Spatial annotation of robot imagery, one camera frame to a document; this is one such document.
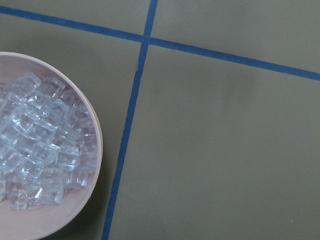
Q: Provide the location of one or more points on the clear ice cubes pile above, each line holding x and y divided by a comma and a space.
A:
48, 142

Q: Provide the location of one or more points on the pink bowl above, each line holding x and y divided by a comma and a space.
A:
41, 221

